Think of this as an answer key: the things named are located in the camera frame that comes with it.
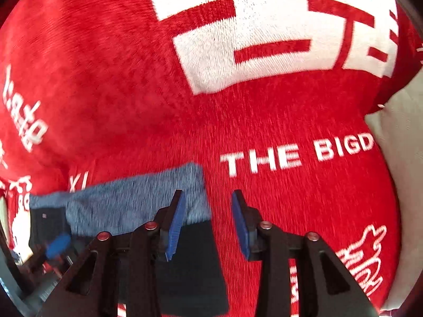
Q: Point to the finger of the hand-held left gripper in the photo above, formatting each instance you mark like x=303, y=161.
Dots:
x=58, y=246

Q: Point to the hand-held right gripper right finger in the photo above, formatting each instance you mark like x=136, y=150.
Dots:
x=239, y=224

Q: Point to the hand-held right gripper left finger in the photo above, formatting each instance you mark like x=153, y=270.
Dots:
x=175, y=224

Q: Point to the black pants with blue stripes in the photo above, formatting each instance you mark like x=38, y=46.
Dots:
x=138, y=191

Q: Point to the red printed blanket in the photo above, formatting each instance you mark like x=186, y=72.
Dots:
x=132, y=89

